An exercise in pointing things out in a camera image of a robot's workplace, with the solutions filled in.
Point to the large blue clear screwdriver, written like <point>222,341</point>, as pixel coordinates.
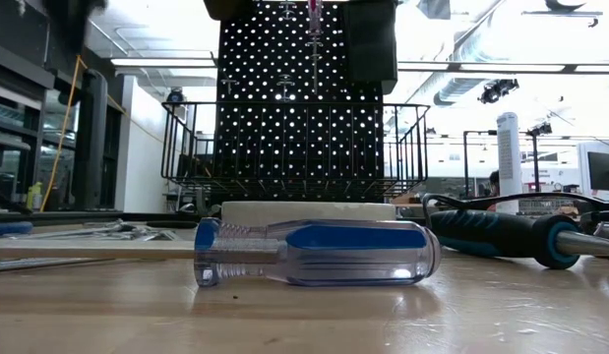
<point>353,238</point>

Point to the red clear screwdriver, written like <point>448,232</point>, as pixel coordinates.
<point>315,19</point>

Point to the white tape roll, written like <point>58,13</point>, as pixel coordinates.
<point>309,212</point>

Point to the black pegboard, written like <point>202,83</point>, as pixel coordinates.
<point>257,123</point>

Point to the silver pegboard hook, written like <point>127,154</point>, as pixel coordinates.
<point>286,83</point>
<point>228,81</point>
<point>286,10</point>
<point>310,43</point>

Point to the tall black plastic bin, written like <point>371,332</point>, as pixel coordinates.
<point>370,44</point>

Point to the round black lamp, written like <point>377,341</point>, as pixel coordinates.
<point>176,96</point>

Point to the ceiling light bar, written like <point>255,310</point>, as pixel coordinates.
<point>505,68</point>
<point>161,62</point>

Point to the black blue grip screwdriver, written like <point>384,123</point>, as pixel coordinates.
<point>481,231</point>

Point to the wide black plastic bin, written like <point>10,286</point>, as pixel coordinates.
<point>225,10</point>

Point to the white tower fan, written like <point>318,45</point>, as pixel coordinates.
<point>509,157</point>

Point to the black ceiling fixture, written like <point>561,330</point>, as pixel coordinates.
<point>498,91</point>

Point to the black tripod stand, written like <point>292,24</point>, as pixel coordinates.
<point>535,162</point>

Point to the yellow green bottle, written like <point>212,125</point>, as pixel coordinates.
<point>34,196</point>

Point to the dark storage shelf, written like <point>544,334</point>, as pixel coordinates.
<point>14,123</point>

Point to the small blue screwdriver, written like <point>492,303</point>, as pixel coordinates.
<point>9,228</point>

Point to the black computer monitor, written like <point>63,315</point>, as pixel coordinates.
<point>604,172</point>

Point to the black pipe frame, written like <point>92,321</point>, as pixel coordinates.
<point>465,162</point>

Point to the grey ventilation duct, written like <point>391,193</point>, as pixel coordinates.
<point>456,91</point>

